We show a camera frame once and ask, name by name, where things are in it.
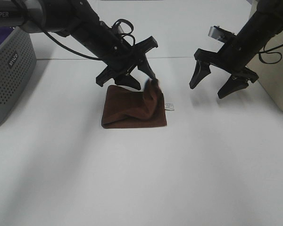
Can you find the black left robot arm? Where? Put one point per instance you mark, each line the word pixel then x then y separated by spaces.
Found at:
pixel 77 19

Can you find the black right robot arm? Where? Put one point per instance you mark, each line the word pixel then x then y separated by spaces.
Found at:
pixel 239 49

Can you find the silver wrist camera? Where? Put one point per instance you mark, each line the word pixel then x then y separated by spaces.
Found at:
pixel 118 29
pixel 220 34

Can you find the brown towel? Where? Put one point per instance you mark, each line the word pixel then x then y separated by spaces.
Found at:
pixel 126 109

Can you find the beige storage bin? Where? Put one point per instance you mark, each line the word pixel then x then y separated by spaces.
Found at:
pixel 270 76

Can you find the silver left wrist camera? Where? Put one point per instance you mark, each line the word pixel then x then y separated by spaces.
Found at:
pixel 118 29

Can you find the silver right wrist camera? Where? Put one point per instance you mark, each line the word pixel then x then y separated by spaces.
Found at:
pixel 220 34

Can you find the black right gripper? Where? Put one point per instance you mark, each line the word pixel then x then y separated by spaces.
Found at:
pixel 204 59

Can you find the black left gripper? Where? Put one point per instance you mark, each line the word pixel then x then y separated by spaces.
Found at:
pixel 137 59

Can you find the grey perforated laundry basket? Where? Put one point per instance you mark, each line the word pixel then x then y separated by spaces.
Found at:
pixel 17 63

